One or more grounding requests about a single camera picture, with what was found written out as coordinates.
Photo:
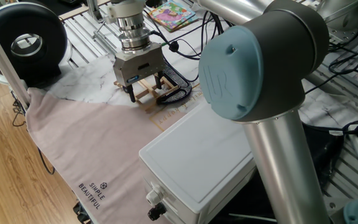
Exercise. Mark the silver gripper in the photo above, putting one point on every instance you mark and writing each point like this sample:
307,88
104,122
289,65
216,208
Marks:
138,65

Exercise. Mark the wooden sliding window model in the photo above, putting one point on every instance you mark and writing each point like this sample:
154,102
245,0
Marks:
148,91

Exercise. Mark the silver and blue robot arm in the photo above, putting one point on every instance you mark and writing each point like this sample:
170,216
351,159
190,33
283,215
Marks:
259,77

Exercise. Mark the black C-clamp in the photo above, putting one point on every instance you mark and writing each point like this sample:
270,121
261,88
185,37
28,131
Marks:
182,90

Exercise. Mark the silver round wrist flange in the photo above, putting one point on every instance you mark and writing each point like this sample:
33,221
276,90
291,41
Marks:
134,34

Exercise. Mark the marble and pink tablecloth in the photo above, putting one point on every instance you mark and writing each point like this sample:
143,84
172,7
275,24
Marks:
89,140

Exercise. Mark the colourful picture book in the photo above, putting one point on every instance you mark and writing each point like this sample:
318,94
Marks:
172,15

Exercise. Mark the light wooden plank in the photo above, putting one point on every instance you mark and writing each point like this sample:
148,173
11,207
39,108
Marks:
73,11

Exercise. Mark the black round fan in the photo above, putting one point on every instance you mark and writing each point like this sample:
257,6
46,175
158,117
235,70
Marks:
42,31

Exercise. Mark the white wrist mounting bracket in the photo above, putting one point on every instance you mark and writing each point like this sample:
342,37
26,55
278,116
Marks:
126,9

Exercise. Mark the aluminium bracket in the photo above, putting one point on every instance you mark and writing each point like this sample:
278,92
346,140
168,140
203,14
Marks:
94,11

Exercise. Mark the black bracket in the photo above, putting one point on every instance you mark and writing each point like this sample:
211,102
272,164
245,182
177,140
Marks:
82,214

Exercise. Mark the aluminium frame post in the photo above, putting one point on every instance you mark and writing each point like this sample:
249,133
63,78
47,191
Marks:
5,62

